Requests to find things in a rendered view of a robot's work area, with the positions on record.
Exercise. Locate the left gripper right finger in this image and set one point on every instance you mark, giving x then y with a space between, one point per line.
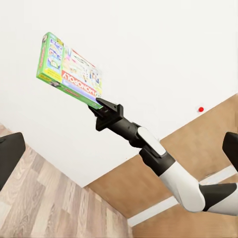
230 148

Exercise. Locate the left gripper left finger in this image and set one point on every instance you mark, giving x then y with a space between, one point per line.
12 147

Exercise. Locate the electric switch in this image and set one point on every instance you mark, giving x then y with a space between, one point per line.
201 108

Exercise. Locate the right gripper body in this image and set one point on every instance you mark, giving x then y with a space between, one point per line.
118 123

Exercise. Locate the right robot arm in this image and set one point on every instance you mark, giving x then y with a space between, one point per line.
193 197

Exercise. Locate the board game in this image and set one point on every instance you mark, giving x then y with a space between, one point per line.
65 69

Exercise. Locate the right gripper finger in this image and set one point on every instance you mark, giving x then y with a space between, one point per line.
100 114
108 105

